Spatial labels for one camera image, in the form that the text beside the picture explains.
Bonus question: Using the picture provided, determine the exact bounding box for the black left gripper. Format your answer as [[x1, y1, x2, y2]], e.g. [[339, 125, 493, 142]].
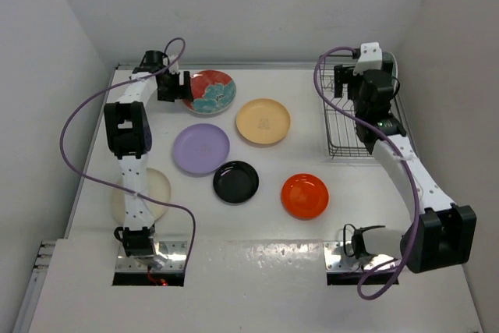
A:
[[158, 71, 193, 103]]

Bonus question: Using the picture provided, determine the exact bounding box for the red teal floral plate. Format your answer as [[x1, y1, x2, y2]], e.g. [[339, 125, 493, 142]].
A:
[[182, 69, 236, 115], [381, 51, 398, 86]]

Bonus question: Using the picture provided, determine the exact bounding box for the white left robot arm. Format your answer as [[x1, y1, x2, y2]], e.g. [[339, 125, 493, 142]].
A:
[[104, 50, 193, 267]]

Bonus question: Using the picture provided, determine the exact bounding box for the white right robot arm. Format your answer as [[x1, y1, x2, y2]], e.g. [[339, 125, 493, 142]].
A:
[[334, 65, 477, 273]]

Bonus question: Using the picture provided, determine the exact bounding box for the purple plate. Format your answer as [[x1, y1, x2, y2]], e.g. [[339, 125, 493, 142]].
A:
[[172, 123, 230, 175]]

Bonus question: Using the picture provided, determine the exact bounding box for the yellow plate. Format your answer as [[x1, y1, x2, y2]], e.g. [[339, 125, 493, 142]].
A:
[[235, 98, 291, 146]]

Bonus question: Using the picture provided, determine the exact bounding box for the cream bear plate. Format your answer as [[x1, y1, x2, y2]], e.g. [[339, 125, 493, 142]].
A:
[[111, 168, 172, 225]]

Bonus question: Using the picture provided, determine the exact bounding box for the black plate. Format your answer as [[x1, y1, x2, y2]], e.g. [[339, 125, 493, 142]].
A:
[[213, 161, 260, 204]]

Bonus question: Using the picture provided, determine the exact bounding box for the orange plate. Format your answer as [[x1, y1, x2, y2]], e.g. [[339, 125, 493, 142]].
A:
[[281, 173, 330, 220]]

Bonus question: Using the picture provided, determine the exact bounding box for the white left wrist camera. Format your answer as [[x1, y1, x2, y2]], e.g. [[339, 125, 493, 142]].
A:
[[163, 55, 179, 74]]

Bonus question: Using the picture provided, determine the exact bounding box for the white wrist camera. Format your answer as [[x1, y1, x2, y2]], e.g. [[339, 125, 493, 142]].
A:
[[352, 42, 383, 76], [163, 55, 179, 74]]

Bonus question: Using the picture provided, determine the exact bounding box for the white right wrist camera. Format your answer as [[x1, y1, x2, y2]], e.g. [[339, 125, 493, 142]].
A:
[[352, 42, 383, 76]]

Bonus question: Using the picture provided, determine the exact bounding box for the wire dish rack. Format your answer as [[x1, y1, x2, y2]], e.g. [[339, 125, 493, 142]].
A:
[[315, 54, 408, 159]]

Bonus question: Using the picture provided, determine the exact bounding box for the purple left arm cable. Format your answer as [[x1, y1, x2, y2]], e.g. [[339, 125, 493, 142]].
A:
[[59, 37, 197, 267]]

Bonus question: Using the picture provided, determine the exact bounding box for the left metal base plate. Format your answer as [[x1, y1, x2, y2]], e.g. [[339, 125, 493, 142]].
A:
[[115, 239, 188, 274]]

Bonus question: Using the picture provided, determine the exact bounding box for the metal base plate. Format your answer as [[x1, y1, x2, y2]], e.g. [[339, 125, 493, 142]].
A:
[[322, 239, 398, 273], [115, 239, 188, 274]]

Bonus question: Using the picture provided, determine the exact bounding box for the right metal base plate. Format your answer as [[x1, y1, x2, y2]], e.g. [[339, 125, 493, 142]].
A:
[[322, 239, 398, 273]]

